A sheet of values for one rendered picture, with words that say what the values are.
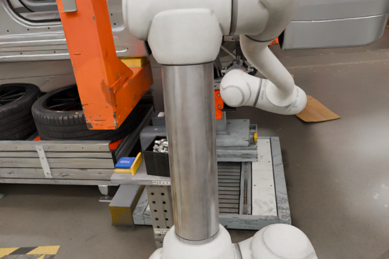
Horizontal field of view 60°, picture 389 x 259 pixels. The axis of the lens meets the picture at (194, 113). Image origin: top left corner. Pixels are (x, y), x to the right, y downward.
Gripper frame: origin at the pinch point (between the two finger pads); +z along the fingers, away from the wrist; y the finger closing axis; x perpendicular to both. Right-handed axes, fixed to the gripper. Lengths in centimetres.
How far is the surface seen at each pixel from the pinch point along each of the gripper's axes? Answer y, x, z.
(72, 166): -95, -59, 4
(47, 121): -112, -36, 16
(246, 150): 1, -68, 39
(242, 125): -1, -61, 57
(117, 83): -59, -10, 5
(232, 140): -7, -61, 38
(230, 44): -7, -6, 58
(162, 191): -33, -47, -31
